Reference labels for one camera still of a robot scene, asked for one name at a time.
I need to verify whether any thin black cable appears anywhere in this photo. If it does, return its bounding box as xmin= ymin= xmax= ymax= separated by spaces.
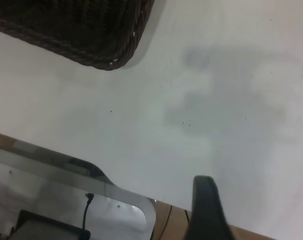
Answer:
xmin=159 ymin=204 xmax=173 ymax=240

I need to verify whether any dark woven wicker basket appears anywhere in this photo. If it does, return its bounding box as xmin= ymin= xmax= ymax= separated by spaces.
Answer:
xmin=0 ymin=0 xmax=155 ymax=72

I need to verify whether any black box device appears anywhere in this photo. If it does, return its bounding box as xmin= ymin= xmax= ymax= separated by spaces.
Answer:
xmin=10 ymin=209 xmax=92 ymax=240

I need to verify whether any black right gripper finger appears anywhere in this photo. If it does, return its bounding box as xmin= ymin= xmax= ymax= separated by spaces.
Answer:
xmin=183 ymin=174 xmax=236 ymax=240

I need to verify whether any black cable with angled plug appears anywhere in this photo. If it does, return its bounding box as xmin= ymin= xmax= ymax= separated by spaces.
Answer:
xmin=81 ymin=192 xmax=95 ymax=231

